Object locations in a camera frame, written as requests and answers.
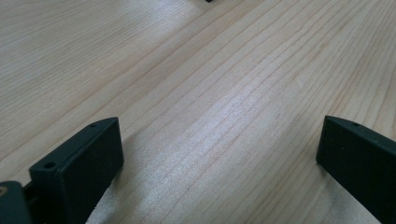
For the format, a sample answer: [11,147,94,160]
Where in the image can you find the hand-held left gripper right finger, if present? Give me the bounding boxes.
[316,115,396,224]

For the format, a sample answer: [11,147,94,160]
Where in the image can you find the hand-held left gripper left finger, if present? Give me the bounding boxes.
[28,117,125,224]

